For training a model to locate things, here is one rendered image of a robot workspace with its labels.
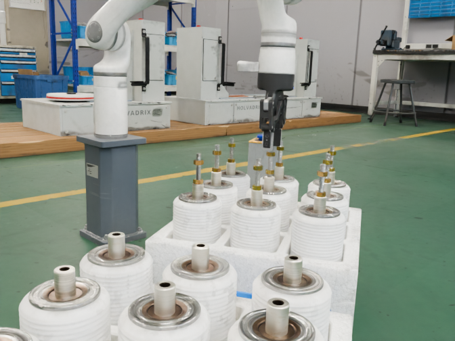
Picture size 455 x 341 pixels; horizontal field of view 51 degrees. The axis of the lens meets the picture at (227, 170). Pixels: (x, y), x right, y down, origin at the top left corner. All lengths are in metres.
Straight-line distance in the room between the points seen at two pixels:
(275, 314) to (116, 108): 0.97
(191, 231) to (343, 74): 5.84
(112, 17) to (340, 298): 0.88
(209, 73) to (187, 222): 2.81
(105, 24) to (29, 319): 0.92
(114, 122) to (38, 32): 6.07
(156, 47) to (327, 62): 3.82
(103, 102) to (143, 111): 1.89
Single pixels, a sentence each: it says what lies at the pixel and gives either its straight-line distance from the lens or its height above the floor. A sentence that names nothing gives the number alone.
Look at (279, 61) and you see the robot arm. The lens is 0.95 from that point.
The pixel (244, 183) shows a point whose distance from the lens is 1.12.
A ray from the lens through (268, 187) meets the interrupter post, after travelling 1.00.
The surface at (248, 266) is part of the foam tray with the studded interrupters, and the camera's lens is 0.86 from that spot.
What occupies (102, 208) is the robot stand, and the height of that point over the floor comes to 0.11.
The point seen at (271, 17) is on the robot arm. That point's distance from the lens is 0.96.
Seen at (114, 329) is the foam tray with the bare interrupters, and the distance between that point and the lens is 0.63.
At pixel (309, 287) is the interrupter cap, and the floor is 0.25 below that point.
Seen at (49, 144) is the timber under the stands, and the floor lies 0.05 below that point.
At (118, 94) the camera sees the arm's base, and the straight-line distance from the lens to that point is 1.35.
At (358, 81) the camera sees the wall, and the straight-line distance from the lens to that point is 6.52.
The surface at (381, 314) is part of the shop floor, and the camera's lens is 1.11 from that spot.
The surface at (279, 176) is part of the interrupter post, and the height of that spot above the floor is 0.26.
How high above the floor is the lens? 0.50
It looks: 12 degrees down
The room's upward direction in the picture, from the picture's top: 2 degrees clockwise
